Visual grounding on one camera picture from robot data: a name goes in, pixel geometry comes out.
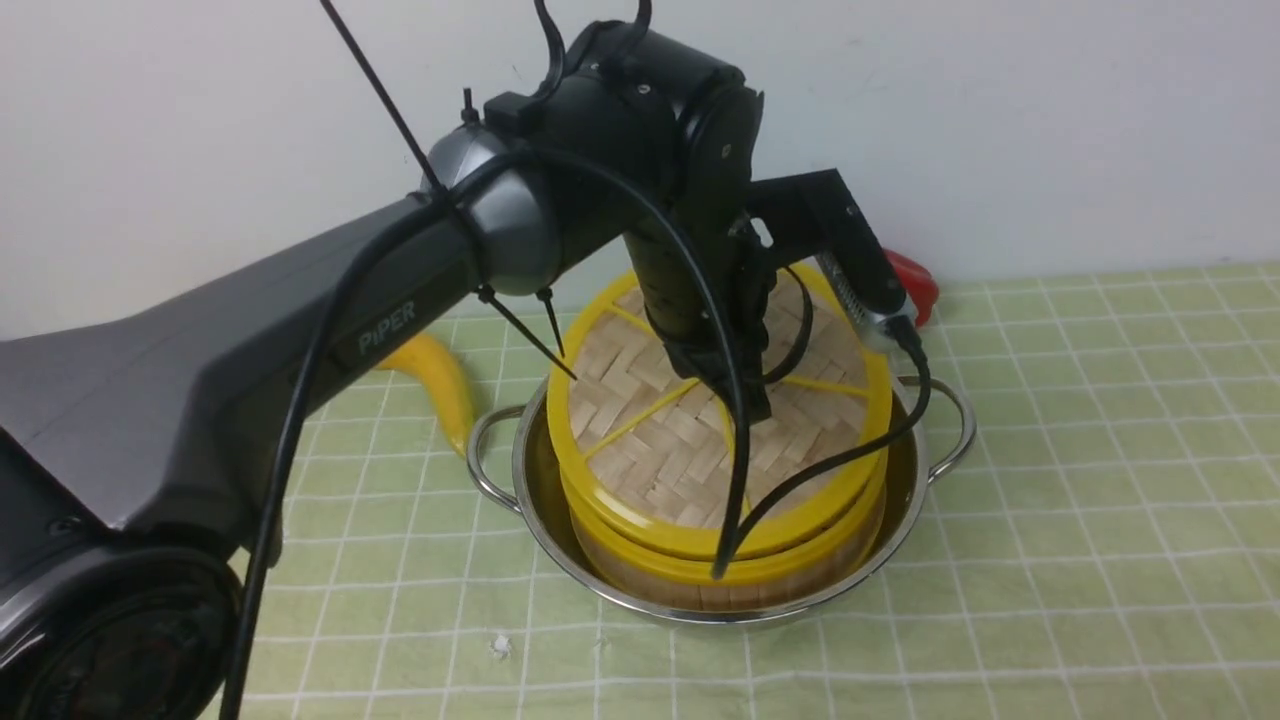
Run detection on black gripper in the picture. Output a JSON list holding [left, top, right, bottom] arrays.
[[623, 217, 778, 423]]

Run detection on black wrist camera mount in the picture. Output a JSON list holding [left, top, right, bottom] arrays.
[[745, 169, 923, 355]]

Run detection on green checkered tablecloth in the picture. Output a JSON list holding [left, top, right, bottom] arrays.
[[242, 264, 1279, 719]]

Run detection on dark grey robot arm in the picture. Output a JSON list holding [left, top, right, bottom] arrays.
[[3, 13, 767, 719]]

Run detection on red bell pepper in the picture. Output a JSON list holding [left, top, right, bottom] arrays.
[[884, 249, 940, 329]]

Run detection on yellow banana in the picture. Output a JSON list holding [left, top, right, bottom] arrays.
[[376, 333, 477, 459]]

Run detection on yellow woven bamboo steamer lid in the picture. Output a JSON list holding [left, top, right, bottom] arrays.
[[545, 263, 893, 561]]

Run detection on yellow rimmed bamboo steamer basket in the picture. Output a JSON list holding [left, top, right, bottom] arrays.
[[564, 452, 888, 612]]

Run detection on stainless steel two-handled pot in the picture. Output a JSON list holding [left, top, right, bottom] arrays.
[[465, 378, 979, 626]]

